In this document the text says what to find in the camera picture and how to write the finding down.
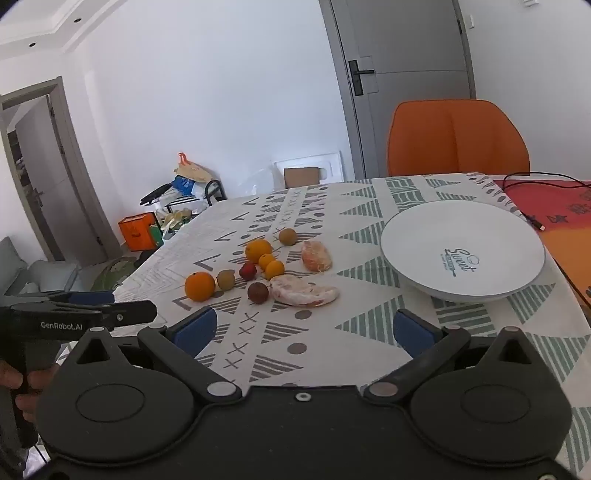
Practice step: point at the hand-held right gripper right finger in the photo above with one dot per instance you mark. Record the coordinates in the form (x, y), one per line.
(413, 337)

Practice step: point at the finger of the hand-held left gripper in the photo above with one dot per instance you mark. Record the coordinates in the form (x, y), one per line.
(92, 297)
(134, 313)

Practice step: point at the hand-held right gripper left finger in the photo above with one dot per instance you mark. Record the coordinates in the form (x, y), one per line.
(196, 330)

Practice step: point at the round green-brown fruit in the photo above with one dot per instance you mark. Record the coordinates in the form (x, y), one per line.
(226, 279)

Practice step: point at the dark red round fruit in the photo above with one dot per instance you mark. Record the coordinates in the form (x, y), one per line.
(257, 292)

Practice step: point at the small red fruit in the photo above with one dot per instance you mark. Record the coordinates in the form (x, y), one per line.
(248, 271)

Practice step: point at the white bowl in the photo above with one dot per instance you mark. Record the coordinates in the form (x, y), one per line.
(415, 240)

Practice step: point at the small mandarin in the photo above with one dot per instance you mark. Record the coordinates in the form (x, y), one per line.
(266, 260)
(275, 271)

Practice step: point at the peeled pomelo piece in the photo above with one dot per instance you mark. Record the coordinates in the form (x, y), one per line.
(303, 293)

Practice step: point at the person's left hand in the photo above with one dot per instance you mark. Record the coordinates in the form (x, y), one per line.
(42, 378)

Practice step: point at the green floor bag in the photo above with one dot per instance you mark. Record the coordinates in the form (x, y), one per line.
(113, 274)

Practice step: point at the grey sofa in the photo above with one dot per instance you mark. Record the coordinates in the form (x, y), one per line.
(46, 277)

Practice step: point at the orange cardboard box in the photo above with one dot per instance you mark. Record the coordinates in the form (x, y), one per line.
(136, 230)

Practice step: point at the large orange with sticker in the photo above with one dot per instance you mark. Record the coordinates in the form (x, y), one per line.
(257, 249)

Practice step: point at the pale yellow bundle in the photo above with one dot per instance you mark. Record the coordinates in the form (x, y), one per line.
(175, 219)

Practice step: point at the grey interior door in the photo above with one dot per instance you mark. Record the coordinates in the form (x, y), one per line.
(51, 175)

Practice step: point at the round brown fruit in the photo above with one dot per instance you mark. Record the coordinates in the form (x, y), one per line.
(287, 236)

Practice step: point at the patterned white tablecloth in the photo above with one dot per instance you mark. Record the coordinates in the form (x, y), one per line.
(351, 221)

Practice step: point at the blue plastic bag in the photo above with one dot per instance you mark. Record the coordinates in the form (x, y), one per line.
(183, 185)

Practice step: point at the black metal rack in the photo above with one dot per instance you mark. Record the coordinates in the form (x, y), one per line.
(213, 184)

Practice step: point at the brown paper bag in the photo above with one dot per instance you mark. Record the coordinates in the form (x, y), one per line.
(194, 171)

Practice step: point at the brown cardboard piece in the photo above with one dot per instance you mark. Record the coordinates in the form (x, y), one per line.
(301, 177)

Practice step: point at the red table mat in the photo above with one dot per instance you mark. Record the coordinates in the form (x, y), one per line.
(563, 221)

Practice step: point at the white framed cardboard panel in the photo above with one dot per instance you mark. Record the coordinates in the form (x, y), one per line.
(330, 161)

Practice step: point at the orange chair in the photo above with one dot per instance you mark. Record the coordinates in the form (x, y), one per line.
(457, 138)

